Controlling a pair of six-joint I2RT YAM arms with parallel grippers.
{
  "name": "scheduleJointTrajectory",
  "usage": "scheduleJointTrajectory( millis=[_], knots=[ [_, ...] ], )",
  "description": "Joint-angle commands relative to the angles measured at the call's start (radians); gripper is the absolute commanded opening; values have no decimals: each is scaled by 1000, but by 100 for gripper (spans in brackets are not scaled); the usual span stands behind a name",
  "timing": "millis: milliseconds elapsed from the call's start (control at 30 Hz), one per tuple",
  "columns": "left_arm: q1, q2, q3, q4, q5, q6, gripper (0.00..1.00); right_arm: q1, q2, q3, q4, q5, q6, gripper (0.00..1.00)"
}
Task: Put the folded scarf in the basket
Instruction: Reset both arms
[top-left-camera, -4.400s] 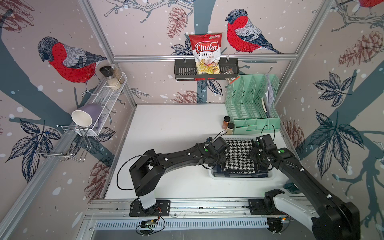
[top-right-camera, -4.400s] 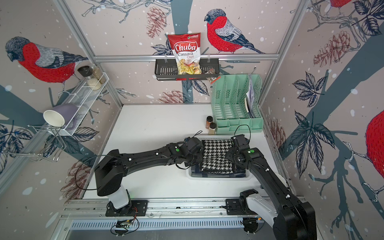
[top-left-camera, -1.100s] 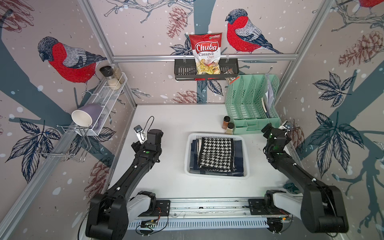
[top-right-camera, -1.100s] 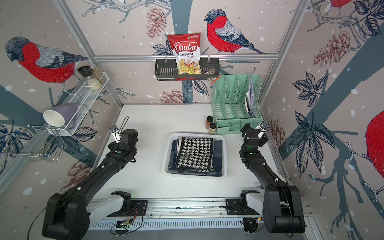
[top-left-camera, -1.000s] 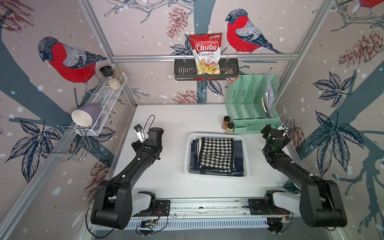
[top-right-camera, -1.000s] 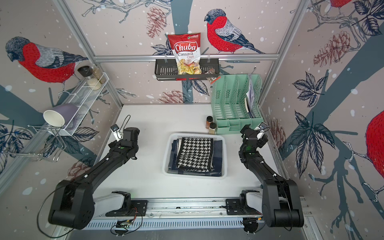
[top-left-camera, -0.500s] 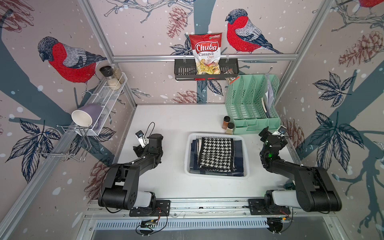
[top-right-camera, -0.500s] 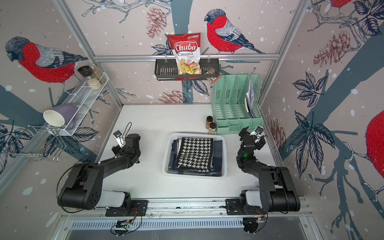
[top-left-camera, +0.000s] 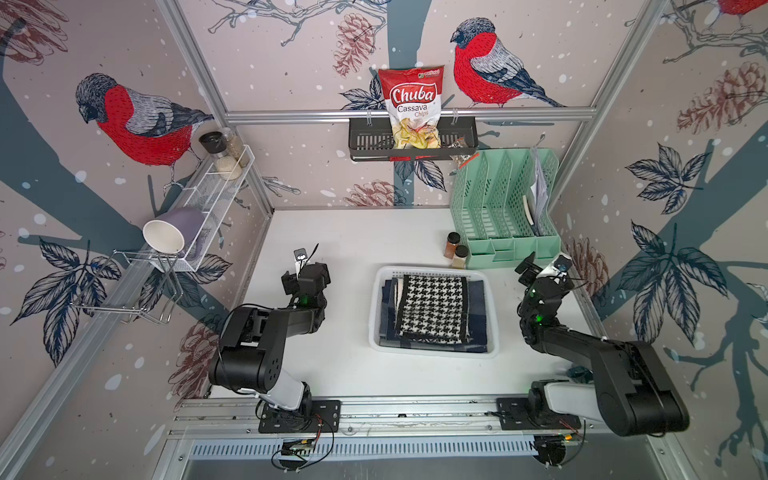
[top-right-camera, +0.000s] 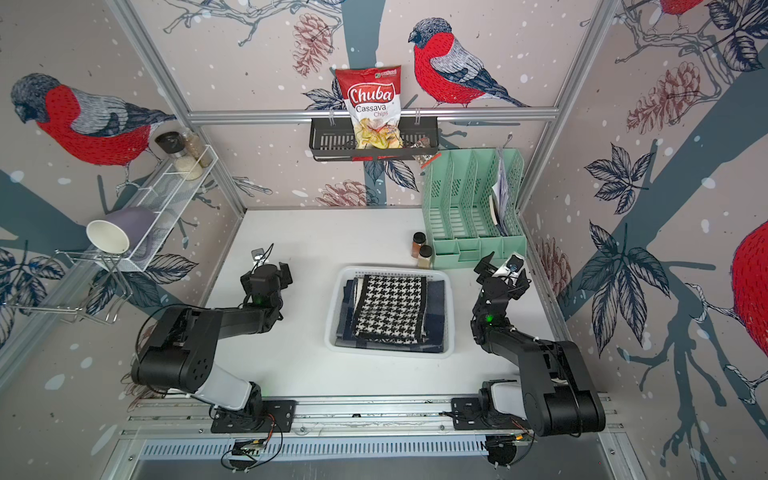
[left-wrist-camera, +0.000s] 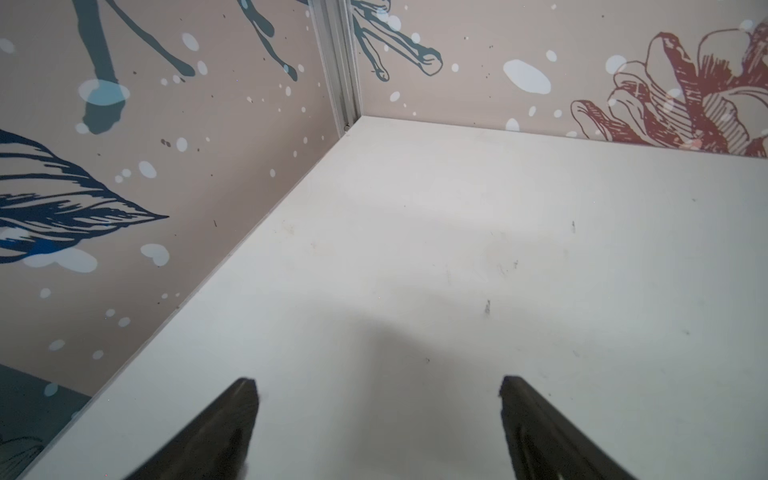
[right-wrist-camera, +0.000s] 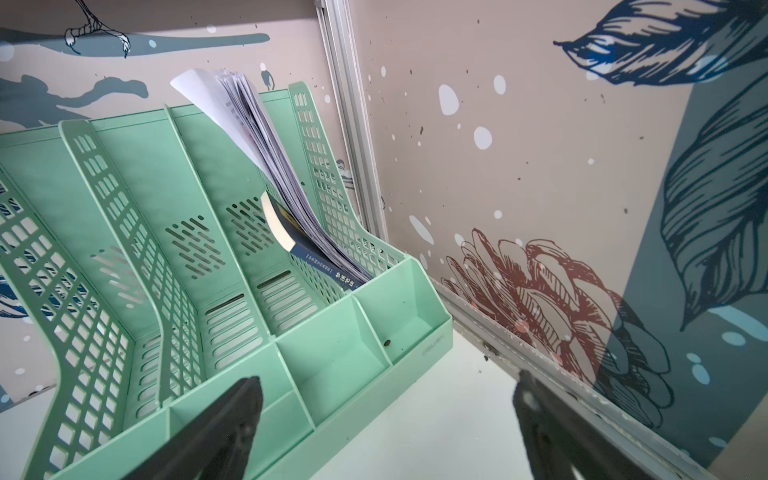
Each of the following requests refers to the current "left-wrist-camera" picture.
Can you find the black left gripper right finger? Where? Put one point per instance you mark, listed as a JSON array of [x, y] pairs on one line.
[[544, 444]]

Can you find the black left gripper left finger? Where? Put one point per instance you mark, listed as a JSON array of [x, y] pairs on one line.
[[214, 445]]

